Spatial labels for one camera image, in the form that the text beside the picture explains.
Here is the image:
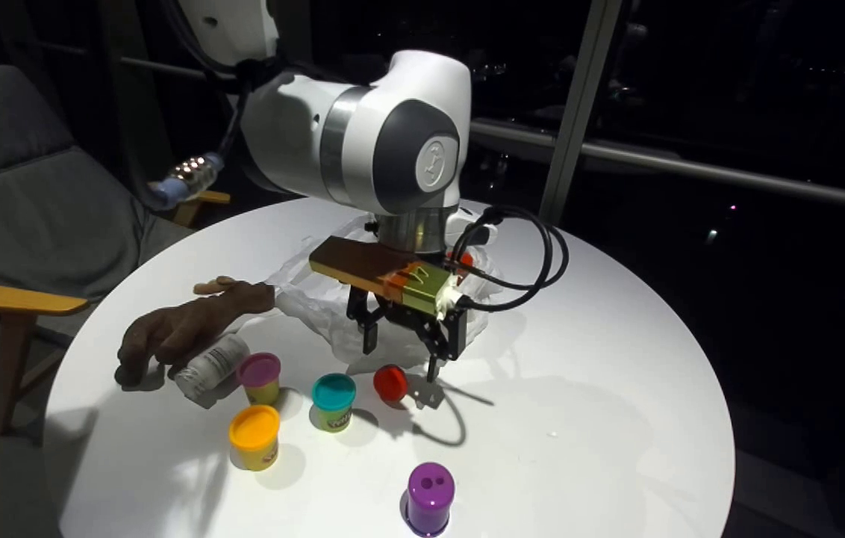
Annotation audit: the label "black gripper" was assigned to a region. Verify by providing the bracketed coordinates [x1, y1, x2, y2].
[344, 284, 472, 384]

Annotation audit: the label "small red cap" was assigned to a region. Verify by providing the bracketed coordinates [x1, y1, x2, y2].
[371, 362, 413, 411]

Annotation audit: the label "teal lid dough tub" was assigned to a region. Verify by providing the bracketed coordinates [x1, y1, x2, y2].
[310, 372, 359, 433]

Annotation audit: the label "pink lid dough tub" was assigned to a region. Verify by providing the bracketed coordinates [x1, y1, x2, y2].
[235, 350, 286, 411]

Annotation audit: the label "purple dough tub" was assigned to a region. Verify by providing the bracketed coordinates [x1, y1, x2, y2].
[402, 462, 459, 538]

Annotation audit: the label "yellow lid dough tub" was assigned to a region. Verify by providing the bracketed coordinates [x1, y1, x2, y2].
[228, 405, 283, 472]

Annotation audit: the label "brown plush toy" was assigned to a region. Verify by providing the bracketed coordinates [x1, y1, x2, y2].
[114, 275, 281, 395]

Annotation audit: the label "grey metal railing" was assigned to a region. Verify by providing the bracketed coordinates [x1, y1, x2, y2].
[26, 40, 845, 218]

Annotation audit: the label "grey chair wooden armrests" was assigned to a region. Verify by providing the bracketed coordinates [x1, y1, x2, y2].
[0, 64, 235, 438]

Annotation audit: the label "black camera cable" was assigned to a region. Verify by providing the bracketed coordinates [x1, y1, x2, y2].
[446, 203, 572, 314]

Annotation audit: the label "cable with silver connector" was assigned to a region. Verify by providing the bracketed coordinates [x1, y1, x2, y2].
[145, 57, 244, 211]

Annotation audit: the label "grey metal post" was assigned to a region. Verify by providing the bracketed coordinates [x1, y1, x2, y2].
[538, 0, 626, 221]

